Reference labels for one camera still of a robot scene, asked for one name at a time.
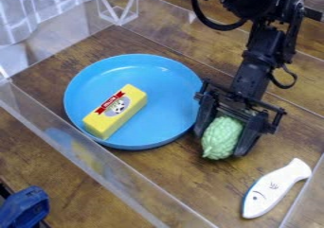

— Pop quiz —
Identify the blue clamp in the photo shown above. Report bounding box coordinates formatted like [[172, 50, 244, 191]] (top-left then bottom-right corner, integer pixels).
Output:
[[0, 185, 50, 228]]

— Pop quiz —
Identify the white grid cloth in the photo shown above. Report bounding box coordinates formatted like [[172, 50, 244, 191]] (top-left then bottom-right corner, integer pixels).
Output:
[[0, 0, 91, 46]]

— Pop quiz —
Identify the clear acrylic enclosure wall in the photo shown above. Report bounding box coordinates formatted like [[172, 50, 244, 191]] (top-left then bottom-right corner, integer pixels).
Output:
[[0, 0, 324, 228]]

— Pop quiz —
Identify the white wooden fish toy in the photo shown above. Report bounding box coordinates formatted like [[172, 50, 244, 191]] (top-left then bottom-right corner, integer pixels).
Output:
[[243, 158, 312, 219]]

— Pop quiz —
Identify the blue round plate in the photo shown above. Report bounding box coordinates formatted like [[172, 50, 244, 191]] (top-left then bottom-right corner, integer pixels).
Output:
[[63, 54, 201, 150]]

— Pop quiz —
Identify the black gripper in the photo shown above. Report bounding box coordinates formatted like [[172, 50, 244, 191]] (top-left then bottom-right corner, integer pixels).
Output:
[[195, 52, 298, 157]]

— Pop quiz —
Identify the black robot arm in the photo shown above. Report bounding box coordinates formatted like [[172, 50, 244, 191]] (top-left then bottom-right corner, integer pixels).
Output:
[[192, 0, 324, 160]]

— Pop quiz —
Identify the green bitter gourd toy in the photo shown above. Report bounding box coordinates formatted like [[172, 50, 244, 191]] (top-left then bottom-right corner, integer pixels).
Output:
[[201, 116, 244, 160]]

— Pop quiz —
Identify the yellow butter block toy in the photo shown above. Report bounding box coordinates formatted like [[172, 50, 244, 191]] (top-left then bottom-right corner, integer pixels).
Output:
[[82, 84, 148, 140]]

